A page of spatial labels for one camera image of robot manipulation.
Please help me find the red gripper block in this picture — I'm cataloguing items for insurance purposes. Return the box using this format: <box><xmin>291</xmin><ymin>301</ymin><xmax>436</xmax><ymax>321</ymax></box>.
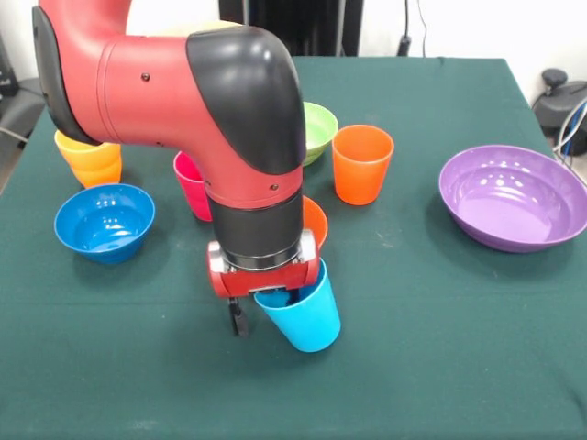
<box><xmin>206</xmin><ymin>228</ymin><xmax>321</xmax><ymax>338</ymax></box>

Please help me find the light blue cup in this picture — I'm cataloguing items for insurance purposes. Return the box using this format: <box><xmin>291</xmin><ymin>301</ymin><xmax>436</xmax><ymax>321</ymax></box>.
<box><xmin>253</xmin><ymin>257</ymin><xmax>342</xmax><ymax>354</ymax></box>

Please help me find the orange bowl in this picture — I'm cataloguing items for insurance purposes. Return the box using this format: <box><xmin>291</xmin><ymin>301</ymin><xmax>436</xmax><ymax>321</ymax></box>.
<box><xmin>302</xmin><ymin>195</ymin><xmax>329</xmax><ymax>251</ymax></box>

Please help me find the pink cup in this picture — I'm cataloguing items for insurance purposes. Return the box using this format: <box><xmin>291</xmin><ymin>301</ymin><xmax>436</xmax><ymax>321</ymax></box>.
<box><xmin>172</xmin><ymin>150</ymin><xmax>215</xmax><ymax>223</ymax></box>

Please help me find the blue bowl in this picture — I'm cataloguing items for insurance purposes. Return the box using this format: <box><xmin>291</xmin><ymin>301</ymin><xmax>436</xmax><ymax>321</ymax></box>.
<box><xmin>53</xmin><ymin>182</ymin><xmax>157</xmax><ymax>265</ymax></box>

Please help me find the dark green tablecloth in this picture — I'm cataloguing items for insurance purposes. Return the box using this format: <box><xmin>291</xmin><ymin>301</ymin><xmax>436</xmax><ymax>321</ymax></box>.
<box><xmin>0</xmin><ymin>53</ymin><xmax>587</xmax><ymax>440</ymax></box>

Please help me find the orange cup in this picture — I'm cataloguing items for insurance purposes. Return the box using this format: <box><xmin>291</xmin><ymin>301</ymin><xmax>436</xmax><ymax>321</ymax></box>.
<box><xmin>331</xmin><ymin>124</ymin><xmax>395</xmax><ymax>206</ymax></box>

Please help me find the green bowl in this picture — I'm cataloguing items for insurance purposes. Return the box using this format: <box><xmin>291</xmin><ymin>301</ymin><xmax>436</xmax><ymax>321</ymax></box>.
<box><xmin>302</xmin><ymin>101</ymin><xmax>339</xmax><ymax>167</ymax></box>

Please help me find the yellow cup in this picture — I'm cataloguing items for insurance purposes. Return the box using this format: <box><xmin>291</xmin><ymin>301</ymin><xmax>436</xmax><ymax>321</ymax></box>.
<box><xmin>53</xmin><ymin>130</ymin><xmax>124</xmax><ymax>190</ymax></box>

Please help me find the purple bowl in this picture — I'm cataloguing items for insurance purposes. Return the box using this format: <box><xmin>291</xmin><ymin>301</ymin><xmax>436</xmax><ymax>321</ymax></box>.
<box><xmin>437</xmin><ymin>144</ymin><xmax>587</xmax><ymax>254</ymax></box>

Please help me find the gray black machine base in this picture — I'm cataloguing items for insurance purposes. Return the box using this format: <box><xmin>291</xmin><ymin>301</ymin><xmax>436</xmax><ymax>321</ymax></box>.
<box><xmin>531</xmin><ymin>68</ymin><xmax>587</xmax><ymax>138</ymax></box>
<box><xmin>0</xmin><ymin>77</ymin><xmax>47</xmax><ymax>143</ymax></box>

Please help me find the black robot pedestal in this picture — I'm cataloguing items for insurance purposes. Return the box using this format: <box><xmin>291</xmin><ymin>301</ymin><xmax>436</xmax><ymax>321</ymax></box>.
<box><xmin>218</xmin><ymin>0</ymin><xmax>378</xmax><ymax>57</ymax></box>

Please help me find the black cable with plug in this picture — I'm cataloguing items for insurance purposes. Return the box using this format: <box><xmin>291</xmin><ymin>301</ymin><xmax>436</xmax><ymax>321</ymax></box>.
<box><xmin>396</xmin><ymin>0</ymin><xmax>430</xmax><ymax>57</ymax></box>

